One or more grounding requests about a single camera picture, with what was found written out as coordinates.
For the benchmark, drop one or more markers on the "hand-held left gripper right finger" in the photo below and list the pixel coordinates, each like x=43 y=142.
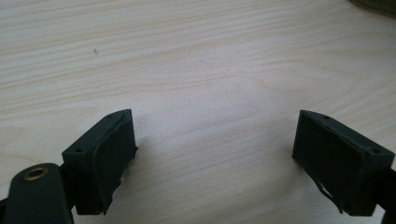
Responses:
x=339 y=161

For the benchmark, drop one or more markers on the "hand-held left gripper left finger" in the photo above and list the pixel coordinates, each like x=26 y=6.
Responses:
x=102 y=161

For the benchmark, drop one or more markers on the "transparent brown storage box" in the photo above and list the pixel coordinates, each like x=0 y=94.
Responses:
x=378 y=5

